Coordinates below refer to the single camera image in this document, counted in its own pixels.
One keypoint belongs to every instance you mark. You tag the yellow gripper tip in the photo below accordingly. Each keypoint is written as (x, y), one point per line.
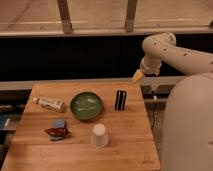
(138, 75)

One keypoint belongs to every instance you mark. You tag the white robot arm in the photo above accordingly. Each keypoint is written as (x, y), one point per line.
(187, 142)

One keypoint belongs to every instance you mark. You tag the green bowl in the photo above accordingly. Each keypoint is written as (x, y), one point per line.
(86, 106)

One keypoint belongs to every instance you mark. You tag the white tube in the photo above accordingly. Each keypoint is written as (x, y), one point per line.
(50, 103)

